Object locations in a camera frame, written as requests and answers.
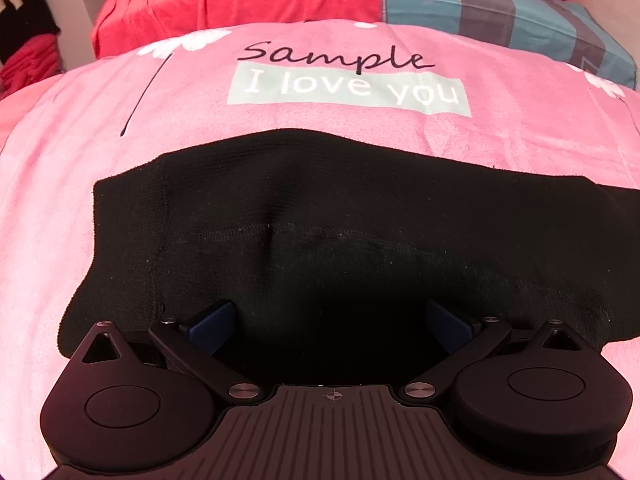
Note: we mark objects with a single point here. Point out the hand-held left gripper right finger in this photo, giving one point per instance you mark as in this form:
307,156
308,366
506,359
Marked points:
450,322

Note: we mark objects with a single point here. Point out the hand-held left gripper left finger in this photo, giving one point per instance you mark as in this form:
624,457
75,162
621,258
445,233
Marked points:
210,322

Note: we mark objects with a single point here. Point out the black pants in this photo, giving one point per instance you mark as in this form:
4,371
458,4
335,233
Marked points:
325,240

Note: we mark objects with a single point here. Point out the pink printed blanket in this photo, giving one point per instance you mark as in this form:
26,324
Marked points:
350,75

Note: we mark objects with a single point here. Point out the teal grey striped pillow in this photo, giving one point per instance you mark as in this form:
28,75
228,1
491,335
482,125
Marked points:
500,10

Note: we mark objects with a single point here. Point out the pile of red clothes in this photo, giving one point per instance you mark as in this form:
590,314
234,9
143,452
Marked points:
27,62

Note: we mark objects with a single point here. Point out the red pillow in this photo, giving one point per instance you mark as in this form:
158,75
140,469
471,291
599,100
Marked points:
225,0

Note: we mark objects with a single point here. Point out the hanging dark clothes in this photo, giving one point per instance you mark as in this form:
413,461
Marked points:
22,15

